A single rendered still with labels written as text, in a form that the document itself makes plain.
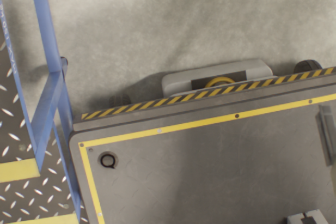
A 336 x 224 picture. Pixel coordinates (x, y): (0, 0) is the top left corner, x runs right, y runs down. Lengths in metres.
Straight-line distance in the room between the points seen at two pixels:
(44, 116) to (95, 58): 0.43
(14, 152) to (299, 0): 0.88
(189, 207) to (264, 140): 0.22
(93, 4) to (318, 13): 0.58
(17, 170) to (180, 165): 0.42
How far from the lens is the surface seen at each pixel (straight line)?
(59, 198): 1.09
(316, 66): 1.37
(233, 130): 1.13
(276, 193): 1.23
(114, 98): 1.32
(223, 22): 1.40
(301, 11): 1.45
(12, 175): 0.85
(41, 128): 0.94
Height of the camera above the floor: 1.34
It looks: 70 degrees down
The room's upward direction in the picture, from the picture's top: 164 degrees clockwise
